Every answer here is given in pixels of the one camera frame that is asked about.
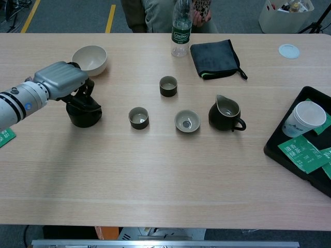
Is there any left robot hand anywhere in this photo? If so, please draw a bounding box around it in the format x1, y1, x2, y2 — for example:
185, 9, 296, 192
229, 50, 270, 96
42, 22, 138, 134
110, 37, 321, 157
33, 61, 96, 104

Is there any black teapot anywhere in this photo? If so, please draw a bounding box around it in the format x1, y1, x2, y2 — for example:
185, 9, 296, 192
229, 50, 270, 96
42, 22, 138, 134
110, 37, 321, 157
66, 87, 103, 128

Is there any clear plastic water bottle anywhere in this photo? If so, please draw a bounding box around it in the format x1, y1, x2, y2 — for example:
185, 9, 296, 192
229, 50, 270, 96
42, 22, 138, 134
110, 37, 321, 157
170, 0, 193, 58

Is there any cream bowl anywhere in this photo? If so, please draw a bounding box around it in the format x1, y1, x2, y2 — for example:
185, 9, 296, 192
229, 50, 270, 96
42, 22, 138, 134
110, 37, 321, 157
71, 45, 108, 77

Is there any dark ceramic teacup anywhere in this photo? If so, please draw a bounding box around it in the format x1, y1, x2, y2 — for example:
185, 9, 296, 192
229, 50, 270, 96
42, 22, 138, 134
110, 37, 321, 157
128, 106, 150, 130
159, 75, 178, 98

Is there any seated person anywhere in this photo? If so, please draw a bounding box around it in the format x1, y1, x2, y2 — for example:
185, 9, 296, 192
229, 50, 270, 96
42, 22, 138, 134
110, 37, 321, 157
121, 0, 219, 34

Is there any dark grey folded cloth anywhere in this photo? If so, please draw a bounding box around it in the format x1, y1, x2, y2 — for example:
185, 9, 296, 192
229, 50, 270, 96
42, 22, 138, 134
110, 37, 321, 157
190, 39, 248, 80

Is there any spotted phone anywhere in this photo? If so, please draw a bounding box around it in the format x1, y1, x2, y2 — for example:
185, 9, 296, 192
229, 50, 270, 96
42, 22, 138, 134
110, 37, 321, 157
192, 0, 213, 23

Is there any black ceramic pitcher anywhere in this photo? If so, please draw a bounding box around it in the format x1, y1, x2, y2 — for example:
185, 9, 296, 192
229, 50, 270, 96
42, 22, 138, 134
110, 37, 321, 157
208, 94, 247, 132

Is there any black tray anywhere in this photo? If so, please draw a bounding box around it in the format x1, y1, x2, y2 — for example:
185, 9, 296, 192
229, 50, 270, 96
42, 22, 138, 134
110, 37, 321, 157
263, 86, 331, 198

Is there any white storage bin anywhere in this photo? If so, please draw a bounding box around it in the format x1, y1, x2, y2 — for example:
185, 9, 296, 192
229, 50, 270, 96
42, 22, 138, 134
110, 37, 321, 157
258, 0, 315, 34

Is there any white paper cup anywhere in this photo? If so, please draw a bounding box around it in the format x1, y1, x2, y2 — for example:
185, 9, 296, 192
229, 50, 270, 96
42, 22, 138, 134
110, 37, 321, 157
281, 100, 327, 138

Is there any black tripod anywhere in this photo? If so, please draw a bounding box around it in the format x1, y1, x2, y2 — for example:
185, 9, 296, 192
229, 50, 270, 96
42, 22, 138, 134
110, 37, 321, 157
298, 0, 331, 34

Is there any white round cable cap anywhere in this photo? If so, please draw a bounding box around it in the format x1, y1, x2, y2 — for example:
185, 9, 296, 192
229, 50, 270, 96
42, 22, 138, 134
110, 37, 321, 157
278, 43, 300, 59

